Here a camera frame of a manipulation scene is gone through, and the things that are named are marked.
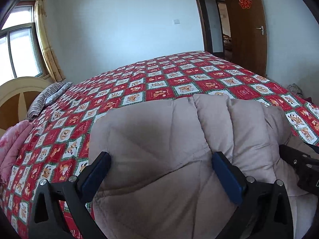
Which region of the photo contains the red double happiness decoration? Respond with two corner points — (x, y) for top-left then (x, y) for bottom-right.
(238, 0), (252, 9)

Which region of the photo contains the cream and brown headboard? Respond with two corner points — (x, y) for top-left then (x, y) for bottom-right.
(1, 77), (51, 136)

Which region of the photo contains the grey clothes pile on floor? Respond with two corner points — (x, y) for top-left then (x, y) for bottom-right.
(287, 84), (303, 98)

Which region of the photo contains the window with metal frame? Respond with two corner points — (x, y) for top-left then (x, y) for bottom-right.
(0, 1), (48, 84)

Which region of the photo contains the grey striped pillow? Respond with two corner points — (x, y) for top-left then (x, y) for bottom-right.
(26, 82), (73, 121)

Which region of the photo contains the silver door handle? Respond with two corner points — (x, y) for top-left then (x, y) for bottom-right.
(256, 26), (264, 35)

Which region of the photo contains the red checkered cartoon bedspread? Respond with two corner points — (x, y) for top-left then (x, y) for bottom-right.
(1, 51), (318, 238)

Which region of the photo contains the pink folded quilt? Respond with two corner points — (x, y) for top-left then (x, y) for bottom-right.
(1, 120), (33, 184)

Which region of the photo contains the beige quilted down jacket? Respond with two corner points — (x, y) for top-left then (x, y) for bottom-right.
(89, 94), (317, 238)

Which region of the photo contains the yellow patterned curtain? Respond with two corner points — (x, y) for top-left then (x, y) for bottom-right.
(33, 0), (65, 82)

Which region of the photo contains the brown wooden door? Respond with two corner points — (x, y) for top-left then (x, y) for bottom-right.
(225, 0), (267, 76)

